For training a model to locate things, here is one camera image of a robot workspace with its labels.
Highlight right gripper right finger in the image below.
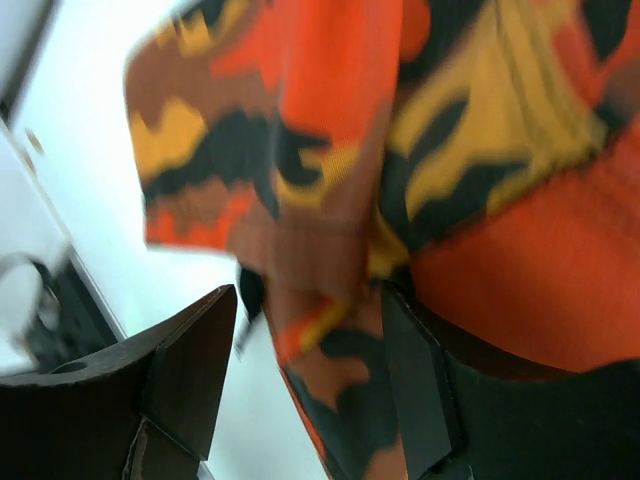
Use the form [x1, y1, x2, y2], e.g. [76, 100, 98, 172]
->
[382, 287, 639, 479]

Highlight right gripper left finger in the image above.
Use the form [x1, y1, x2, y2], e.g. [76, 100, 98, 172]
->
[1, 285, 236, 480]

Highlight orange camouflage trousers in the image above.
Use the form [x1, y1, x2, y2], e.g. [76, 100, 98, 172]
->
[124, 1, 639, 479]

